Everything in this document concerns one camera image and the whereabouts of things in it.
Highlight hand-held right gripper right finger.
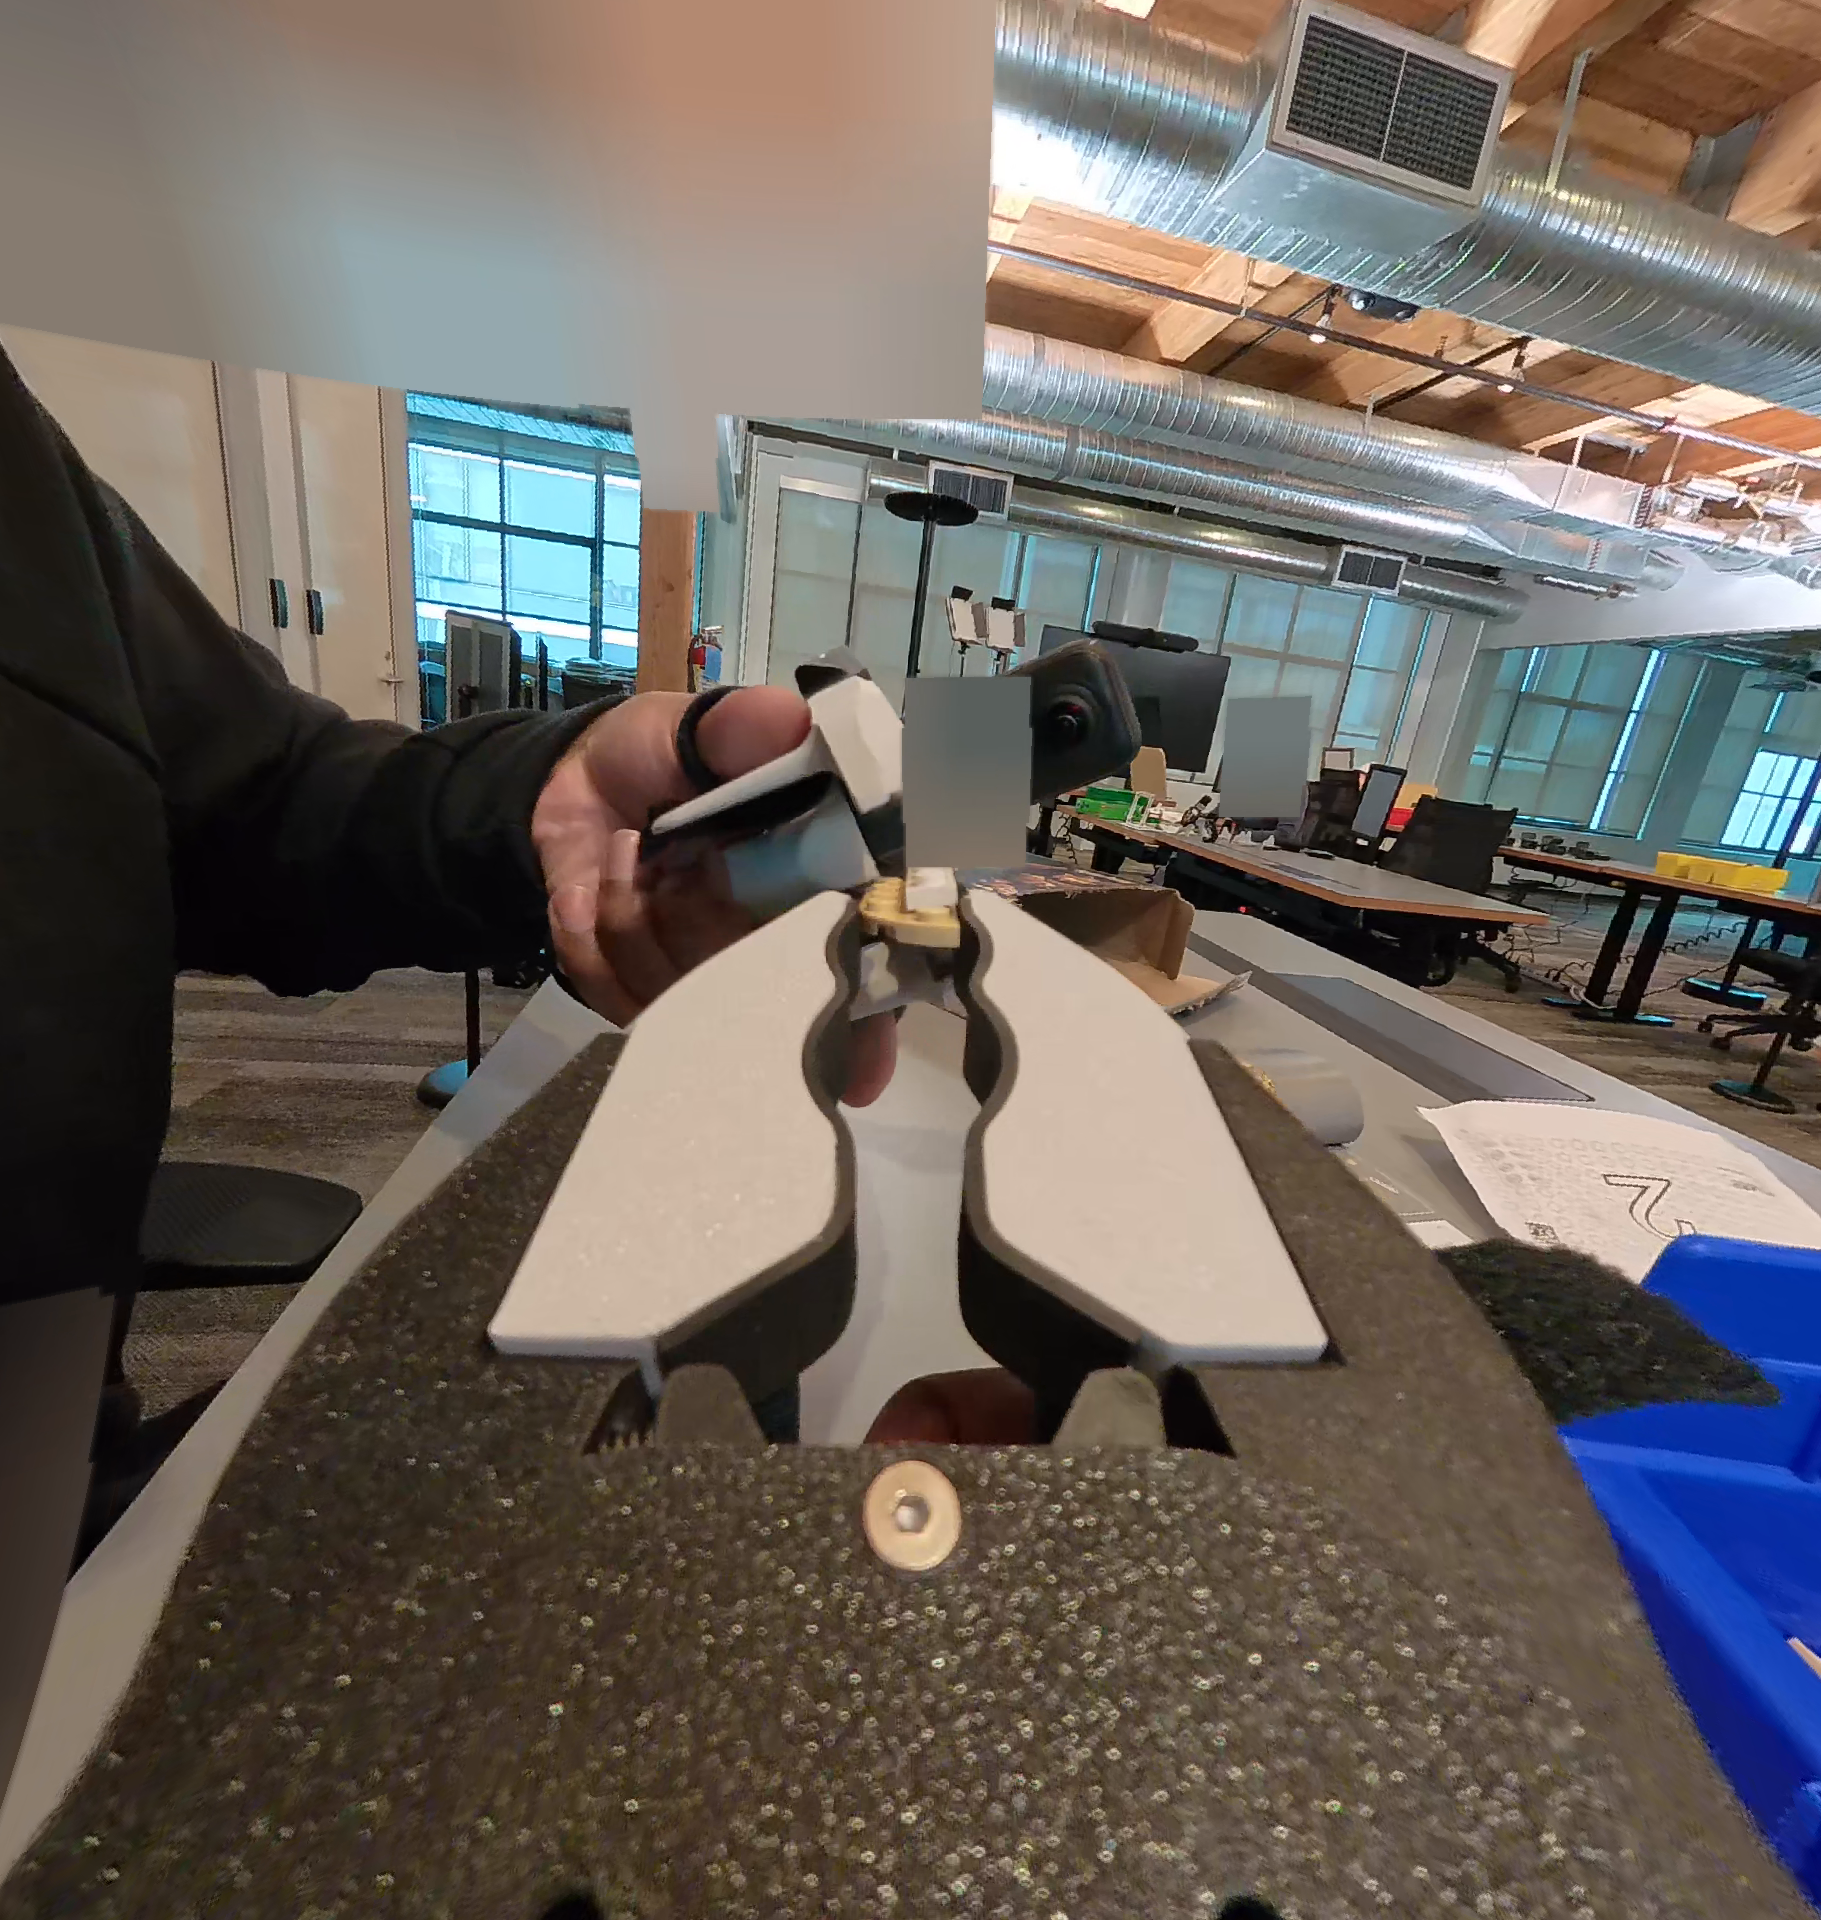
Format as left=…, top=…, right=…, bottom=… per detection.
left=956, top=892, right=1333, bottom=1434

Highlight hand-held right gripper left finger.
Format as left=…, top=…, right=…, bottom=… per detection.
left=486, top=892, right=864, bottom=1444

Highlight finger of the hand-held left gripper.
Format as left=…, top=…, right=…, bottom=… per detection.
left=721, top=817, right=889, bottom=919
left=793, top=666, right=912, bottom=879

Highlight tan half-round brick plate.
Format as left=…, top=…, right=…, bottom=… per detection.
left=858, top=877, right=968, bottom=950

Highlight person's left forearm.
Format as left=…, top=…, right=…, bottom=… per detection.
left=176, top=690, right=628, bottom=998

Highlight grey desk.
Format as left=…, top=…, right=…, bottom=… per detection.
left=0, top=900, right=1821, bottom=1892

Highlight wood-edged office desk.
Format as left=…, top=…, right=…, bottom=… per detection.
left=1495, top=839, right=1821, bottom=1022
left=1066, top=809, right=1548, bottom=993

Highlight person's left hand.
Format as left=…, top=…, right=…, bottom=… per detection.
left=531, top=687, right=907, bottom=1113

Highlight black computer monitor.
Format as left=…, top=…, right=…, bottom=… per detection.
left=1037, top=622, right=1233, bottom=774

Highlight opened cardboard box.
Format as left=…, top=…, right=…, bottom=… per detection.
left=971, top=862, right=1253, bottom=1025

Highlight black floor lamp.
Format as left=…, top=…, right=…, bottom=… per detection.
left=883, top=487, right=984, bottom=683

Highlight blue floor stand base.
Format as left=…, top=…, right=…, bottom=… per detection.
left=417, top=960, right=492, bottom=1109

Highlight black office chair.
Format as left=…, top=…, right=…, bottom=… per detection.
left=1697, top=869, right=1821, bottom=1118
left=1381, top=795, right=1527, bottom=993
left=121, top=1161, right=365, bottom=1293

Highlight white instruction sheet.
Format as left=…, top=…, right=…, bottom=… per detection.
left=1415, top=1100, right=1821, bottom=1283

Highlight blue plastic bin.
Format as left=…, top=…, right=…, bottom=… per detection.
left=1557, top=1233, right=1821, bottom=1920

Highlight metal vent box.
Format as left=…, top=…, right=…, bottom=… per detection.
left=1261, top=0, right=1519, bottom=203

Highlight person's black jacket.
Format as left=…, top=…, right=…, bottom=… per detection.
left=0, top=314, right=312, bottom=1323

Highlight wooden post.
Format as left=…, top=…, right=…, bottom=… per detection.
left=637, top=510, right=699, bottom=695

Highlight glass window wall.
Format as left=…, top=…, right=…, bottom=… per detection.
left=1451, top=637, right=1821, bottom=858

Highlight white wall cabinets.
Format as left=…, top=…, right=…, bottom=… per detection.
left=0, top=321, right=419, bottom=728

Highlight large silver air duct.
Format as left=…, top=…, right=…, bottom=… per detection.
left=992, top=0, right=1821, bottom=392

